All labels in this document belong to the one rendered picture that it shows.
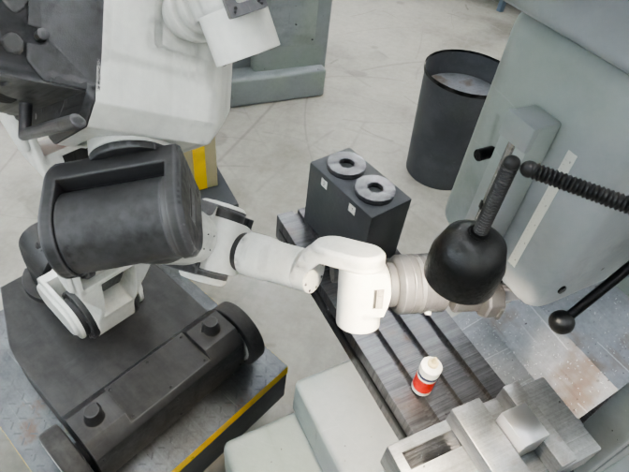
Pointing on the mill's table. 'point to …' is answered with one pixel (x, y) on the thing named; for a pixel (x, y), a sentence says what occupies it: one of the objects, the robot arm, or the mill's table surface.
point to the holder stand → (355, 201)
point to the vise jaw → (484, 439)
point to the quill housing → (603, 90)
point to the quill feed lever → (560, 319)
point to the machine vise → (557, 420)
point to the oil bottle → (427, 376)
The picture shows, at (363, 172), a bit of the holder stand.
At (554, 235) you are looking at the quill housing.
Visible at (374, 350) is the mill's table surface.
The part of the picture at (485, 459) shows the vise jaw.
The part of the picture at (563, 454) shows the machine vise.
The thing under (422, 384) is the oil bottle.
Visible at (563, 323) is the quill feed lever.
